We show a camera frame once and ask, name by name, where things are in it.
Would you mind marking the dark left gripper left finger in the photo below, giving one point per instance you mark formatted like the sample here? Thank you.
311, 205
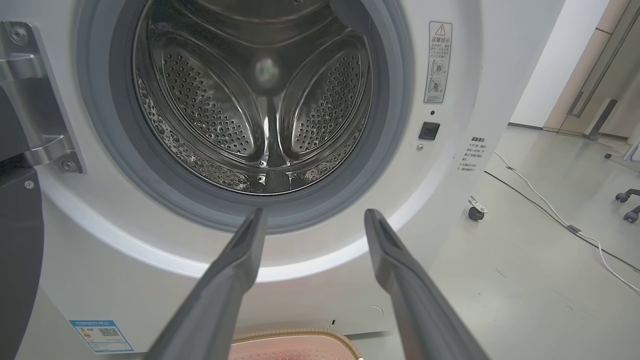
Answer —
220, 300

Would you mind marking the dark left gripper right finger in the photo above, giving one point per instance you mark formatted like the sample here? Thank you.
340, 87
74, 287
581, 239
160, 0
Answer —
420, 310

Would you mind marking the dark grey round washer door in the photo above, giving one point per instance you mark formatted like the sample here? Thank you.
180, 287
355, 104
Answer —
15, 250

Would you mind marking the white front-load washing machine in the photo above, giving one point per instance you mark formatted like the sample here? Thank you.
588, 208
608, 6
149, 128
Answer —
440, 225

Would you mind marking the cream laundry basket brown rim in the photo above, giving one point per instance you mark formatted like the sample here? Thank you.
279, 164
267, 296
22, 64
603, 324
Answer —
295, 347

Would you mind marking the metal caster foot black wheel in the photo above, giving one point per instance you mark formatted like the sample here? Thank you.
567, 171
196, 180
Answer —
476, 212

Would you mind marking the black office chair base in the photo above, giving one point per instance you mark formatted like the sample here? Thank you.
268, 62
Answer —
631, 205

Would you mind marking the white partition panel metal frame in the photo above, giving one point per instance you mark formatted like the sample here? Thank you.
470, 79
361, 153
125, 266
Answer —
530, 50

